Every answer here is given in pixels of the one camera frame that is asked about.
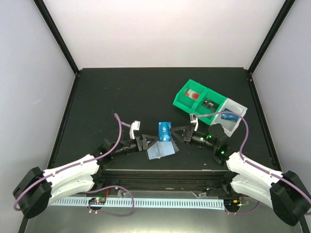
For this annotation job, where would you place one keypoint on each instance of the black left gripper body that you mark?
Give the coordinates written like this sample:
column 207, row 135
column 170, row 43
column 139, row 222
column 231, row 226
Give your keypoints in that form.
column 140, row 148

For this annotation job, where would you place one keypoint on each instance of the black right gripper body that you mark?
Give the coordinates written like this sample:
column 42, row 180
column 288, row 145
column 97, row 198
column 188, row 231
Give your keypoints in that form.
column 189, row 135

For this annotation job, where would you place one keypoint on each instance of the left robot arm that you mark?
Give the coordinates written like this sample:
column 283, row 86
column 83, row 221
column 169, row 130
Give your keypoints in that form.
column 40, row 188

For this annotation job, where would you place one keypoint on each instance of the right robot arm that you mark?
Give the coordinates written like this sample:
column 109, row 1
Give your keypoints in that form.
column 284, row 193

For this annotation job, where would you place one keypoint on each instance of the dark card in bin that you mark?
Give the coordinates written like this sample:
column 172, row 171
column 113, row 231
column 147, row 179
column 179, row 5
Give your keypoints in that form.
column 211, row 105

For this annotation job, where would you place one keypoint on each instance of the red card in bin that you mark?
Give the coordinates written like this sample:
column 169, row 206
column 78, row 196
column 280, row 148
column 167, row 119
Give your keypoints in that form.
column 192, row 94

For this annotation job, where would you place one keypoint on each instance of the blue card in white bin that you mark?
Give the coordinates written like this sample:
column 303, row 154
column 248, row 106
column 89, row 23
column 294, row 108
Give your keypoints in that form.
column 229, row 116

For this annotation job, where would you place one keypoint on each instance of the green plastic bin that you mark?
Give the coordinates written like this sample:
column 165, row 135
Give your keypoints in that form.
column 199, row 109
column 183, row 102

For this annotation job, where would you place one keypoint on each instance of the white plastic bin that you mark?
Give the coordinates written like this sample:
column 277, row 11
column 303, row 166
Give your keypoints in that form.
column 237, row 109

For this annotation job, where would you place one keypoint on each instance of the left controller board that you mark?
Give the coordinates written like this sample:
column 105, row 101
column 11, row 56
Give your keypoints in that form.
column 97, row 201

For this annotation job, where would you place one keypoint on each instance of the controller board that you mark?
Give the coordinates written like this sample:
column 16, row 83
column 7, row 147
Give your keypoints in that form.
column 235, row 204
column 97, row 201

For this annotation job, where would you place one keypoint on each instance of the right controller board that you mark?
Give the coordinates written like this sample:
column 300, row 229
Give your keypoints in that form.
column 235, row 204

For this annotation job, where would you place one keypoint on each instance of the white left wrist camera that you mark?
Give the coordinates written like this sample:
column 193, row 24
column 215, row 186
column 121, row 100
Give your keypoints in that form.
column 135, row 126

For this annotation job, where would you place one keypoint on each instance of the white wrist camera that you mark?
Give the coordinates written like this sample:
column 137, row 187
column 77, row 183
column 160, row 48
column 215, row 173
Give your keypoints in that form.
column 135, row 126
column 194, row 121

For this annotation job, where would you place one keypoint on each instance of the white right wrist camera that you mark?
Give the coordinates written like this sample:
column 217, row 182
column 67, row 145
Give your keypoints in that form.
column 194, row 121

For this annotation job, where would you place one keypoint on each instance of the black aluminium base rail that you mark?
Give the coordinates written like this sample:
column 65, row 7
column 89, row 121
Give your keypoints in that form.
column 209, row 181

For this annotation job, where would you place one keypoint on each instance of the white slotted cable duct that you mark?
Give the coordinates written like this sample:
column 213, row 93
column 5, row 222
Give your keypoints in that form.
column 144, row 203

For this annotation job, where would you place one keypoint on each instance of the black corner frame post right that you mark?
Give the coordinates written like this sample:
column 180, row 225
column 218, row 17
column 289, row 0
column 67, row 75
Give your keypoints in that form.
column 282, row 14

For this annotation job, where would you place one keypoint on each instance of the black corner frame post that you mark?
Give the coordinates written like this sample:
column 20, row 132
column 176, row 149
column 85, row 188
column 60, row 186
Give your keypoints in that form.
column 282, row 14
column 41, row 6

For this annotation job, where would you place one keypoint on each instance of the black corner frame post left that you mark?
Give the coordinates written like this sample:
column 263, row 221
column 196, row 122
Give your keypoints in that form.
column 41, row 6

